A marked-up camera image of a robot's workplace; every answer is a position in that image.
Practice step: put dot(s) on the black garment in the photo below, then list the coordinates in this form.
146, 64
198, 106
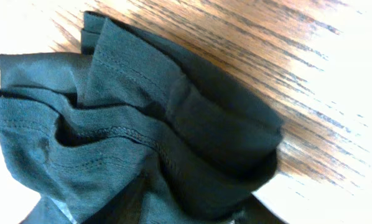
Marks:
135, 129

